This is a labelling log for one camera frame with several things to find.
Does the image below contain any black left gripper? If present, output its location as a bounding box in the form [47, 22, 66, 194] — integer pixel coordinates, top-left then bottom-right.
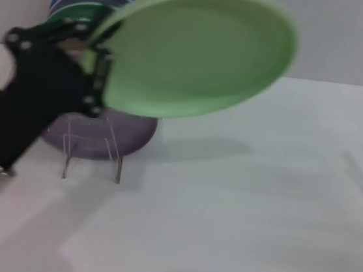
[0, 0, 125, 183]

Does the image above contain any light green plate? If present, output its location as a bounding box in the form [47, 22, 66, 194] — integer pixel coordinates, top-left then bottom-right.
[79, 0, 305, 134]

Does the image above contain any dark green plate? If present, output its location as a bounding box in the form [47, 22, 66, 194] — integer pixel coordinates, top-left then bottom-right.
[46, 0, 113, 32]

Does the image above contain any lilac plate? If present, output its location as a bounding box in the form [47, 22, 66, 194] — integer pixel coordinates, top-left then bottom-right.
[40, 103, 160, 167]

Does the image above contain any clear acrylic plate rack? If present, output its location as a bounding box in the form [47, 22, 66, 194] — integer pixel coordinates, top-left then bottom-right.
[41, 109, 129, 185]

